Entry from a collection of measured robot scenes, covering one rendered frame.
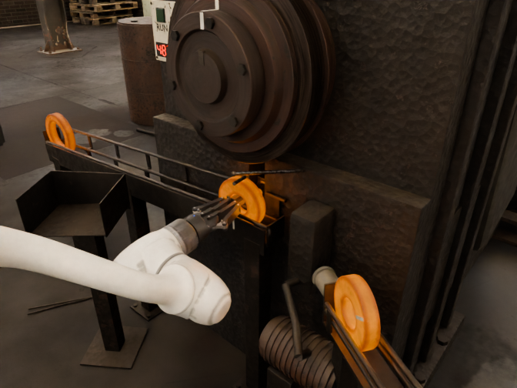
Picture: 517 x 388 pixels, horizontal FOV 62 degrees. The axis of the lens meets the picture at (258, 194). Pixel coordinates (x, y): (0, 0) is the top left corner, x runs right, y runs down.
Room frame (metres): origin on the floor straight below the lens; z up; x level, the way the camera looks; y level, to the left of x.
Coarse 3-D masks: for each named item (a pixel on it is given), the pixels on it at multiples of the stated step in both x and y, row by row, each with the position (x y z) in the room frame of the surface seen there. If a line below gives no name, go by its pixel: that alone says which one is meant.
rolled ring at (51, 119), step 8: (56, 112) 1.79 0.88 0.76; (48, 120) 1.79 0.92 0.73; (56, 120) 1.74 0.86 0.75; (64, 120) 1.74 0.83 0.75; (48, 128) 1.80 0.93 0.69; (64, 128) 1.71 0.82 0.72; (48, 136) 1.81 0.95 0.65; (56, 136) 1.81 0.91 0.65; (64, 136) 1.72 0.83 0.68; (72, 136) 1.72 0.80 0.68; (72, 144) 1.72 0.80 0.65
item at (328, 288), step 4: (324, 284) 0.74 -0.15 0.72; (328, 284) 0.74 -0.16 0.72; (332, 284) 0.74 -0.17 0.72; (324, 288) 0.73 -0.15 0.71; (328, 288) 0.73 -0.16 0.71; (332, 288) 0.74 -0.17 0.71; (324, 292) 0.73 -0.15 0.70; (328, 292) 0.73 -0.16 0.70; (332, 292) 0.74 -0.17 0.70; (324, 296) 0.73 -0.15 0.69; (328, 296) 0.73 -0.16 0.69; (332, 296) 0.73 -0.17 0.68; (324, 300) 0.73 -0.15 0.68; (328, 300) 0.73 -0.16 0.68; (332, 300) 0.73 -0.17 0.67; (332, 304) 0.73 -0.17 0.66; (324, 308) 0.73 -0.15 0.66; (324, 316) 0.72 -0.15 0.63; (324, 320) 0.72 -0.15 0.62
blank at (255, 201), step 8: (232, 176) 1.10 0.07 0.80; (240, 176) 1.08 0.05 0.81; (224, 184) 1.09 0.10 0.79; (240, 184) 1.05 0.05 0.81; (248, 184) 1.05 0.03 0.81; (224, 192) 1.09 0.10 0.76; (232, 192) 1.07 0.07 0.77; (240, 192) 1.05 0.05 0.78; (248, 192) 1.03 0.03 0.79; (256, 192) 1.03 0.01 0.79; (248, 200) 1.03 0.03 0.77; (256, 200) 1.02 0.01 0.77; (264, 200) 1.03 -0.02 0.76; (248, 208) 1.03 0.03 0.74; (256, 208) 1.01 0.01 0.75; (264, 208) 1.03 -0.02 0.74; (248, 216) 1.03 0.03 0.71; (256, 216) 1.01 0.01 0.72
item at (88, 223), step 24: (24, 192) 1.15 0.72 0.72; (48, 192) 1.27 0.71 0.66; (72, 192) 1.30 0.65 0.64; (96, 192) 1.29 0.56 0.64; (120, 192) 1.23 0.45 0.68; (24, 216) 1.12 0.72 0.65; (48, 216) 1.23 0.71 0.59; (72, 216) 1.21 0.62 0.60; (96, 216) 1.20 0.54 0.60; (120, 216) 1.20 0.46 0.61; (96, 240) 1.17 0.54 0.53; (96, 312) 1.17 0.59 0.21; (96, 336) 1.24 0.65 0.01; (120, 336) 1.19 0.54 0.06; (144, 336) 1.24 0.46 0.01; (96, 360) 1.12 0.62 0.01; (120, 360) 1.12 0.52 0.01
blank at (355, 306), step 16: (336, 288) 0.72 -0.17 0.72; (352, 288) 0.66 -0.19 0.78; (368, 288) 0.65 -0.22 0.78; (336, 304) 0.71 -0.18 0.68; (352, 304) 0.65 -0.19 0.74; (368, 304) 0.62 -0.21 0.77; (352, 320) 0.67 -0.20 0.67; (368, 320) 0.60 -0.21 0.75; (352, 336) 0.63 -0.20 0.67; (368, 336) 0.59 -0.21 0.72
